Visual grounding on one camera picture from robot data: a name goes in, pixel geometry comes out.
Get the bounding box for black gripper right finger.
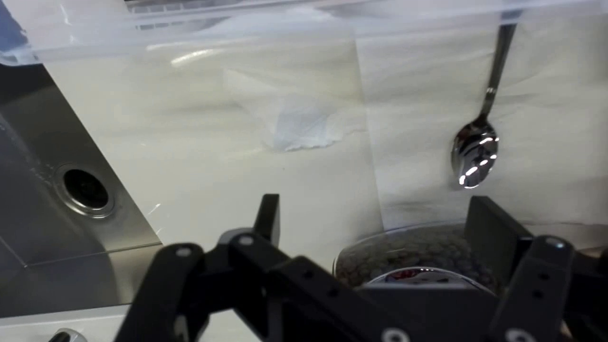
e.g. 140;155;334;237
465;195;534;292

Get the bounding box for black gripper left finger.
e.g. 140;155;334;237
253;193;279;245

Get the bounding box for white tissue sheet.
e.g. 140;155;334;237
224;17;608;228

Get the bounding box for round dark container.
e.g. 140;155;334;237
334;224;501;292

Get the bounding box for metal spoon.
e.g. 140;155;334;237
450;22;517;190

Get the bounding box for stainless steel sink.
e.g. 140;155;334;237
0;64;161;317

